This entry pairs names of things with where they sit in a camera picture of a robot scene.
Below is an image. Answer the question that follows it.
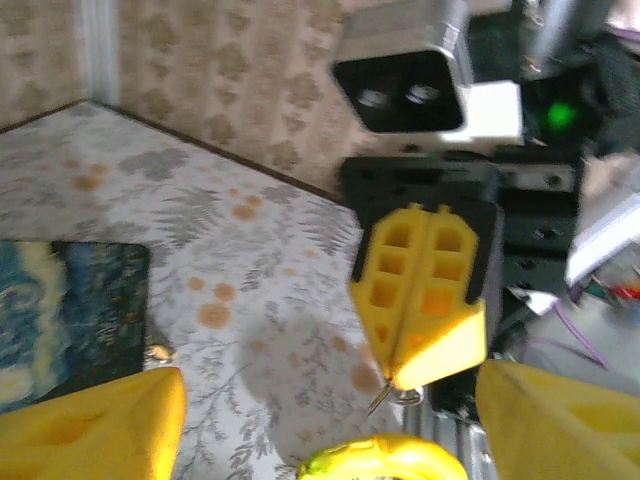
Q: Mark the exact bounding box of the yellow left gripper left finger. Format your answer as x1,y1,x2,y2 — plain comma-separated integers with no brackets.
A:
0,367,189,480

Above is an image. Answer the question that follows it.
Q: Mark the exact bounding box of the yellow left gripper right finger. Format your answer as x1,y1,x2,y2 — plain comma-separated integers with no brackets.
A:
474,359,640,480

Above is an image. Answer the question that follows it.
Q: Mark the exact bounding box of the small metal key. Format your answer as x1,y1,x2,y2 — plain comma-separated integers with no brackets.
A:
366,377,426,419

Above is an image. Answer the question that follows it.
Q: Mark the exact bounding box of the starry night painted box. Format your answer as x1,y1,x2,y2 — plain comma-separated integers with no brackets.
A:
0,239,152,409

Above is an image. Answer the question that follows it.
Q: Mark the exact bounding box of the yellow banana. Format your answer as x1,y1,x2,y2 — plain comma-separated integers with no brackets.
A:
297,432,469,480

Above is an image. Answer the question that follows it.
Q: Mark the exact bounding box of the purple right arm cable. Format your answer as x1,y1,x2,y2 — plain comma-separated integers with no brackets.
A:
522,297,614,372

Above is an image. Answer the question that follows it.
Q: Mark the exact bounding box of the aluminium frame rail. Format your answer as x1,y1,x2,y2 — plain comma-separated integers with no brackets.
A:
403,394,494,480

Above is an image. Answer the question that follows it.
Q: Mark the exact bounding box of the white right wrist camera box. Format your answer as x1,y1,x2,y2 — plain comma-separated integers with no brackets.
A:
330,0,525,147

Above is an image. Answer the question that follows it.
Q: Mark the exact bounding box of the aluminium corner post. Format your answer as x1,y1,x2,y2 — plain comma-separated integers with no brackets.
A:
79,0,121,104

